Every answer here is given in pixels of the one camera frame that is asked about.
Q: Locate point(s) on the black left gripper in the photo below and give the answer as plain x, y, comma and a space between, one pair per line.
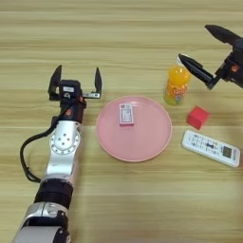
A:
75, 110

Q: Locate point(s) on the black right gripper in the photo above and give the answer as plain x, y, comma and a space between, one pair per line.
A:
235, 65

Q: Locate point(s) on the orange juice bottle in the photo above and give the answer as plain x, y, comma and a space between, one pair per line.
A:
177, 87

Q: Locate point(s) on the small pink card box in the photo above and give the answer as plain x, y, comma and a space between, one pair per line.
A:
126, 114

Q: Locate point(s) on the pink round plate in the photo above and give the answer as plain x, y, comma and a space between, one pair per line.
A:
145, 139

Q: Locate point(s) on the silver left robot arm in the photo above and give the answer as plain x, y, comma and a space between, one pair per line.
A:
61, 148

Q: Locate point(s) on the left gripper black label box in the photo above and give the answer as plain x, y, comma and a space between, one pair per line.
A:
69, 89

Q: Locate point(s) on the red cube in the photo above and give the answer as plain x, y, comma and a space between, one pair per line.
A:
197, 117

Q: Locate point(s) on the white remote control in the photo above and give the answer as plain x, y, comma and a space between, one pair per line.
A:
210, 148

